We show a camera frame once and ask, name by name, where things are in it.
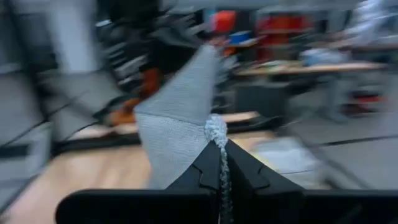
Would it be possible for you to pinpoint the gray waffle-weave towel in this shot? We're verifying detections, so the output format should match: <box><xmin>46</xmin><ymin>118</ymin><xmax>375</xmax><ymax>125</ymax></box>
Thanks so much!
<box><xmin>134</xmin><ymin>43</ymin><xmax>234</xmax><ymax>224</ymax></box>

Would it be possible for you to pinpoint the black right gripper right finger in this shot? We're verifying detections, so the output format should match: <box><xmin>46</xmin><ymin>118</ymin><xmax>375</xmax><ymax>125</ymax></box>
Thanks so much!
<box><xmin>225</xmin><ymin>139</ymin><xmax>398</xmax><ymax>224</ymax></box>

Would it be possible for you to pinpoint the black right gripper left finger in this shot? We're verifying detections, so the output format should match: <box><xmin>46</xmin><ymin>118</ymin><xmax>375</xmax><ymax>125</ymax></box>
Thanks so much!
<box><xmin>55</xmin><ymin>140</ymin><xmax>223</xmax><ymax>224</ymax></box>

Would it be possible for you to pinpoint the red cabinet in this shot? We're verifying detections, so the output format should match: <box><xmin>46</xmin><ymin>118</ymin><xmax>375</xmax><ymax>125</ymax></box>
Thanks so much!
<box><xmin>256</xmin><ymin>14</ymin><xmax>314</xmax><ymax>62</ymax></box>

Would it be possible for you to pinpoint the wooden background table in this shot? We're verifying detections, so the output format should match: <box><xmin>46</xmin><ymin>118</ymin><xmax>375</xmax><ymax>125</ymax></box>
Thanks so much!
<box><xmin>235</xmin><ymin>61</ymin><xmax>388</xmax><ymax>78</ymax></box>

